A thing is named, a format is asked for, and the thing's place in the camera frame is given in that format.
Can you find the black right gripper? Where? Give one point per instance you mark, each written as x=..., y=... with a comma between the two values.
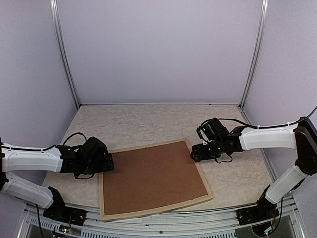
x=199, y=154

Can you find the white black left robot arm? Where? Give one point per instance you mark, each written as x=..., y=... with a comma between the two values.
x=13, y=158

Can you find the aluminium enclosure post left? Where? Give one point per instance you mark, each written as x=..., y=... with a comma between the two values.
x=63, y=53

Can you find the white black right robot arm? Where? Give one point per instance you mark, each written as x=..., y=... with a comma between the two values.
x=291, y=150

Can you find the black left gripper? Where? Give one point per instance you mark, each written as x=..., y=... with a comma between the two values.
x=104, y=167

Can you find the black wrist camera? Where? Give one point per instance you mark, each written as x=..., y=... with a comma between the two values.
x=92, y=149
x=212, y=130

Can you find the brown hardboard backing panel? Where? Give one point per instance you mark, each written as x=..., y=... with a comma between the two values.
x=151, y=179

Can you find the aluminium enclosure post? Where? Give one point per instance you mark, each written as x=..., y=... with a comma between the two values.
x=63, y=53
x=256, y=54

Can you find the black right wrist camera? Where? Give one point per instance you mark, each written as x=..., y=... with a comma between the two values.
x=212, y=130

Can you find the aluminium enclosure post right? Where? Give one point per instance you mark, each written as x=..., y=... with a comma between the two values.
x=256, y=54

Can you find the aluminium front rail base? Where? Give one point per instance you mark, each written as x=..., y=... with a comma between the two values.
x=214, y=223

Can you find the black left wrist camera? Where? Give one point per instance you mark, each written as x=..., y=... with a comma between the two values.
x=92, y=149

